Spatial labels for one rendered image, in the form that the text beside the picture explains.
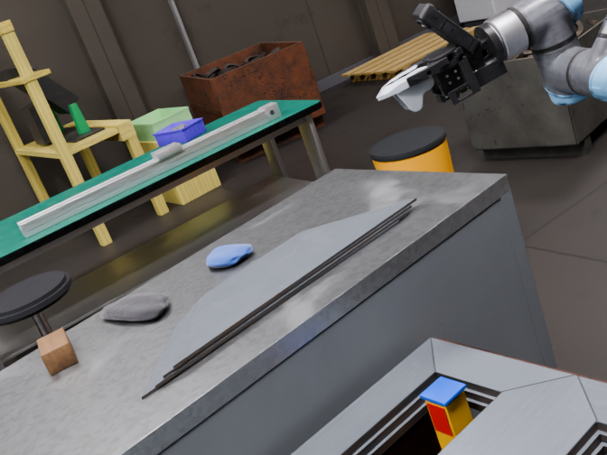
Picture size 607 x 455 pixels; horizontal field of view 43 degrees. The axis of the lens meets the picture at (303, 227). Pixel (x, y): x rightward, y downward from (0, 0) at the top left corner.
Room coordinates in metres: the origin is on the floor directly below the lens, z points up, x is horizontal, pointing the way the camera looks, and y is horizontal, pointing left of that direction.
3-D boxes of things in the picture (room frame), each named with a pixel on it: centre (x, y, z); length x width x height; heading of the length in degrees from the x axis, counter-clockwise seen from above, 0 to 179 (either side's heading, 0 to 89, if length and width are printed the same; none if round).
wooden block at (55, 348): (1.49, 0.57, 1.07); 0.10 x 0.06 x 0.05; 18
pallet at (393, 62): (8.48, -1.79, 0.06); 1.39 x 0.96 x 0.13; 117
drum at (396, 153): (3.62, -0.62, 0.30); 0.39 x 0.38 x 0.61; 27
